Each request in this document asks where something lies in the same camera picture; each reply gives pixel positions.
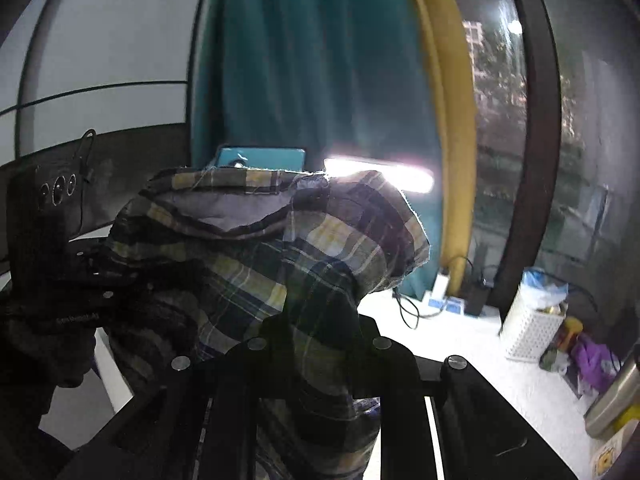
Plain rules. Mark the white plastic lattice basket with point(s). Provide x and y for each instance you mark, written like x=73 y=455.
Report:
x=526 y=333

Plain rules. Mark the stainless steel tumbler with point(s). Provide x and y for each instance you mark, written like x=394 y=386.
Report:
x=623 y=393

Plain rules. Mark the small green object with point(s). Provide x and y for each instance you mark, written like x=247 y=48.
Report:
x=552 y=361

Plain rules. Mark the white desk lamp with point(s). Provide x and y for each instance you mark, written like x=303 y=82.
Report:
x=407 y=178

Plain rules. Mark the white textured bedspread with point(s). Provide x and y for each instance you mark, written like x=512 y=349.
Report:
x=440 y=419

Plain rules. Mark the yellow orange jar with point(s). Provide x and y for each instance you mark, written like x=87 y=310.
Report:
x=570 y=329

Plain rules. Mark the teal box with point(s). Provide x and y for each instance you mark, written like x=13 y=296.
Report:
x=291 y=159

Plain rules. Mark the purple cloth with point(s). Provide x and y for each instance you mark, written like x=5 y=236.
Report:
x=596 y=364

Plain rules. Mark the black power adapter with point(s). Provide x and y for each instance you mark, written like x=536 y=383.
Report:
x=477 y=298

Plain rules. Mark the blue yellow plaid pants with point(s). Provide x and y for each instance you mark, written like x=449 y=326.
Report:
x=223 y=249

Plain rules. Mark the teal curtain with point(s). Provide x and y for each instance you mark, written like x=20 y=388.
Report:
x=332 y=77

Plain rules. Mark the blue white plastic bag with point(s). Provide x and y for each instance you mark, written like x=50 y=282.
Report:
x=539 y=290

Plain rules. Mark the cream cartoon mug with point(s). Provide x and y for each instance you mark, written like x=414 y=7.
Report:
x=607 y=455

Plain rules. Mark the white power strip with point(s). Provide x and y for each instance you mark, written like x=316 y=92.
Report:
x=460 y=306

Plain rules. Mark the yellow curtain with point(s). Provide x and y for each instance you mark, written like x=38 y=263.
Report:
x=448 y=66

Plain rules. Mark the white usb charger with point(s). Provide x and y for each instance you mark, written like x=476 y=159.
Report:
x=440 y=286

